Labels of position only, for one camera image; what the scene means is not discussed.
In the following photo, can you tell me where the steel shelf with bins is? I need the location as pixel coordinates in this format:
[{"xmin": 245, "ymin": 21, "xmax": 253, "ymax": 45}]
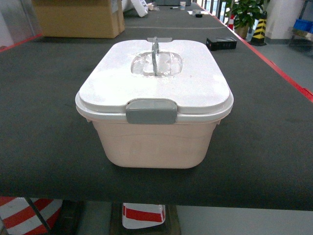
[{"xmin": 289, "ymin": 0, "xmax": 313, "ymax": 46}]

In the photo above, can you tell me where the potted green plant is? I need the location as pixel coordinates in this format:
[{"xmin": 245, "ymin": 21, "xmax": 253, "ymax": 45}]
[{"xmin": 225, "ymin": 0, "xmax": 270, "ymax": 39}]

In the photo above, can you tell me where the white paper cup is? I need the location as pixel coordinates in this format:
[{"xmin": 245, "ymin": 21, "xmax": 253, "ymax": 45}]
[{"xmin": 180, "ymin": 1, "xmax": 186, "ymax": 10}]

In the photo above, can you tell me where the yellow black striped cone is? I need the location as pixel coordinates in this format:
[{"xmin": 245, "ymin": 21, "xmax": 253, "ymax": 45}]
[{"xmin": 249, "ymin": 11, "xmax": 268, "ymax": 46}]

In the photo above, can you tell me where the white box lid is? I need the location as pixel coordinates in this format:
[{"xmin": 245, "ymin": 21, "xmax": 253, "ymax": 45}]
[{"xmin": 75, "ymin": 40, "xmax": 234, "ymax": 123}]

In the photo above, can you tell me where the cardboard box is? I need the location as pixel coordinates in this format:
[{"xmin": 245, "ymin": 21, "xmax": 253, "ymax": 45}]
[{"xmin": 32, "ymin": 0, "xmax": 125, "ymax": 39}]

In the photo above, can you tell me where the pink plastic box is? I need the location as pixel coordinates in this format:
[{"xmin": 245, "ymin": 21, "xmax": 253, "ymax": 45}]
[{"xmin": 92, "ymin": 119, "xmax": 221, "ymax": 169}]

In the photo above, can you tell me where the red white striped barrier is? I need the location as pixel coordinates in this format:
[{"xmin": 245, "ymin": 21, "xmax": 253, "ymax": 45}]
[{"xmin": 0, "ymin": 196, "xmax": 63, "ymax": 235}]

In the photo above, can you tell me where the black electronic device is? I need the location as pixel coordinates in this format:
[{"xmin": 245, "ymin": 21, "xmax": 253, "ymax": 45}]
[{"xmin": 206, "ymin": 37, "xmax": 237, "ymax": 51}]

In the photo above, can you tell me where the red white traffic cone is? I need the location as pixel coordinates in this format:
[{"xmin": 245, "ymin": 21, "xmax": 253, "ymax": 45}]
[{"xmin": 228, "ymin": 14, "xmax": 235, "ymax": 30}]

